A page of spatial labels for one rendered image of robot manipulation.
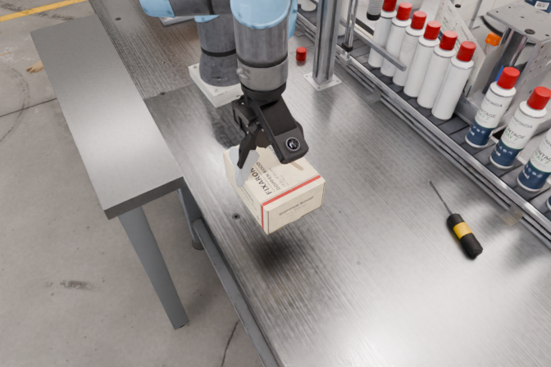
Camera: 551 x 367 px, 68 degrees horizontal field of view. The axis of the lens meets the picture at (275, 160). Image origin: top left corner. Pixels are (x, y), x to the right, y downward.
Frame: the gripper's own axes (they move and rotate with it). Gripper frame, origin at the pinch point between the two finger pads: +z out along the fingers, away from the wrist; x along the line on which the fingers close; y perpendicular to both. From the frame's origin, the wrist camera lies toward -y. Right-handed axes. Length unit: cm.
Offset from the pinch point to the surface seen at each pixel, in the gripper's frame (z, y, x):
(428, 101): 10, 7, -51
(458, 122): 12, -1, -55
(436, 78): 2, 7, -51
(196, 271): 100, 46, 11
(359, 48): 12, 38, -55
